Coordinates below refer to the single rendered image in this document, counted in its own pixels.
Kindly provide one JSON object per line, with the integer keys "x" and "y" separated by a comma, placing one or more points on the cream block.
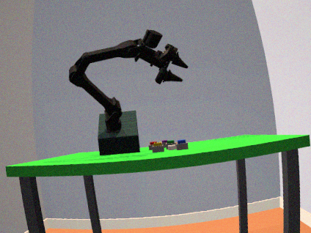
{"x": 172, "y": 147}

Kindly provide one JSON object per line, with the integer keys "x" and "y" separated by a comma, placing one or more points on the red button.
{"x": 151, "y": 144}

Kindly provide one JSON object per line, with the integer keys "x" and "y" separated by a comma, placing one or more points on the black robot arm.
{"x": 127, "y": 49}

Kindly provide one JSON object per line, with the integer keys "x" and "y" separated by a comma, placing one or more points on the yellow button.
{"x": 158, "y": 147}

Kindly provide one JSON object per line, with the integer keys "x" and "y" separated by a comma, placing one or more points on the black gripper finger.
{"x": 172, "y": 77}
{"x": 177, "y": 61}

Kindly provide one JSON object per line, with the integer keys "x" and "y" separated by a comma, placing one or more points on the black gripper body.
{"x": 162, "y": 69}

